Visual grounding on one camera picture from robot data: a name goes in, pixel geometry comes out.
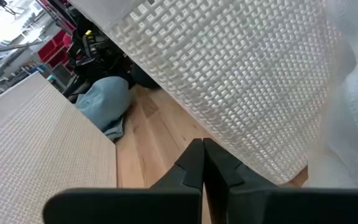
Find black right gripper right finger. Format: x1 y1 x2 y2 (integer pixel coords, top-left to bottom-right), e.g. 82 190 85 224
203 138 358 224

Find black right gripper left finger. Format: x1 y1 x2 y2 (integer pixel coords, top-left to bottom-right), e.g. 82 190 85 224
42 138 206 224

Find light blue cloth garment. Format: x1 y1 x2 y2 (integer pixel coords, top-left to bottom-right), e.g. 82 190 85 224
75 76 133 141

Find white plastic bag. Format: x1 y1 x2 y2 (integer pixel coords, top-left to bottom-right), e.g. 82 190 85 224
303 0 358 189

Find white woven plastic basket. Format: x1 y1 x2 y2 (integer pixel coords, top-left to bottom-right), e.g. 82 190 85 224
68 0 354 186
0 72 117 224

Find red storage bins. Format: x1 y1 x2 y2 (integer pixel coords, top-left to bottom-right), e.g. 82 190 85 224
37 29 74 70

